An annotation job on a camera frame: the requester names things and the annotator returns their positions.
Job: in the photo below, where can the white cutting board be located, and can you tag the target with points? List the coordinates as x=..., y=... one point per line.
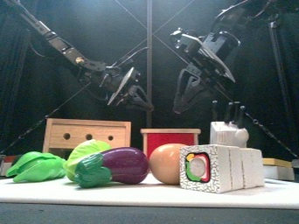
x=146, y=194

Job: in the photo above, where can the yellow flat block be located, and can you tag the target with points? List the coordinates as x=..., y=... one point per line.
x=276, y=162

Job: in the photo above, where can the small red and white block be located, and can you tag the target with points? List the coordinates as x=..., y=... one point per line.
x=6, y=163

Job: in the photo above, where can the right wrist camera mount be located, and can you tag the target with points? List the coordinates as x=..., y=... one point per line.
x=193, y=43

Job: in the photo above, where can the thin white sushi roll slice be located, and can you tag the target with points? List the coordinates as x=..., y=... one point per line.
x=235, y=167

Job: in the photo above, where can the white toy knife block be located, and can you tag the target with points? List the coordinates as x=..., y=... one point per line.
x=223, y=135

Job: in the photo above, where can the red box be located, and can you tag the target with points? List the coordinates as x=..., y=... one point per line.
x=170, y=131

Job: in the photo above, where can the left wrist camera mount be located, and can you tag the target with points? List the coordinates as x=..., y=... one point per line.
x=121, y=84

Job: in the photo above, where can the toy sushi roll patterned slice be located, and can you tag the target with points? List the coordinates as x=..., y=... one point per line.
x=197, y=167

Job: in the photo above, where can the dark green toy lettuce leaf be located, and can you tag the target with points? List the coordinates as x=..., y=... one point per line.
x=36, y=167

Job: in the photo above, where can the thick white sushi roll slice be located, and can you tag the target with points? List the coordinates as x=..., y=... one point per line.
x=252, y=167

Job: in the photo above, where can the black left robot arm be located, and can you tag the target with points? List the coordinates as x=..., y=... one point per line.
x=57, y=43

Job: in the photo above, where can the grey vertical frame pole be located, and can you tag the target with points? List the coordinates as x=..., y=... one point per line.
x=148, y=17

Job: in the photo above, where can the purple toy eggplant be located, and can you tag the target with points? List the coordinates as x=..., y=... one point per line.
x=125, y=164

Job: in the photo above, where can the orange toy egg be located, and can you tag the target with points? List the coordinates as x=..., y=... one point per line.
x=165, y=163

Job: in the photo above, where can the light green toy cabbage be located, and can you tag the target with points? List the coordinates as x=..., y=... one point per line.
x=82, y=151

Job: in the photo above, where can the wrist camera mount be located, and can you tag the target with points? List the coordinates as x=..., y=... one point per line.
x=193, y=43
x=121, y=84

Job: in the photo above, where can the white flat block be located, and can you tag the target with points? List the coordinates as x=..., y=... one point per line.
x=277, y=172

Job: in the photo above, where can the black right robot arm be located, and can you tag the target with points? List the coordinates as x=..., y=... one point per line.
x=225, y=46

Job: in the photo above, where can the wooden box with three holes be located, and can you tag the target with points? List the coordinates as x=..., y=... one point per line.
x=97, y=129

